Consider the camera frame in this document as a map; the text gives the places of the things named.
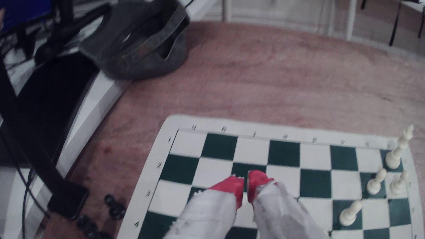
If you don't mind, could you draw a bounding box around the white king chess piece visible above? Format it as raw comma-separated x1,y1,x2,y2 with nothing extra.
384,124,415,170

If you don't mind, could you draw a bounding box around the grey fabric bag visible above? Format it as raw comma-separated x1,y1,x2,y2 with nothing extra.
79,0,190,81

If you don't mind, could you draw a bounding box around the white pawn chess piece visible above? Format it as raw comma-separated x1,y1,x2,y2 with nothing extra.
339,200,362,227
389,170,409,195
366,168,388,196

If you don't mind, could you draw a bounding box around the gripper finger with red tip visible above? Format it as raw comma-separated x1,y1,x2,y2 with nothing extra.
163,175,245,239
248,170,330,239

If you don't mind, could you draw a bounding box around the black hanging strap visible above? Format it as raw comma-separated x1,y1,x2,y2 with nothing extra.
388,0,404,47

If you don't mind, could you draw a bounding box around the white furniture leg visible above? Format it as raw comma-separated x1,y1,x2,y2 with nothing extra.
345,0,357,41
222,0,232,22

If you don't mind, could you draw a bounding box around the blue screen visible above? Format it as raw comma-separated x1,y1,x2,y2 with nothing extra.
0,0,54,34

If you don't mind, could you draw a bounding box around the green and white chessboard mat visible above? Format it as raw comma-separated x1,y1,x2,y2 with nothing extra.
116,114,425,239

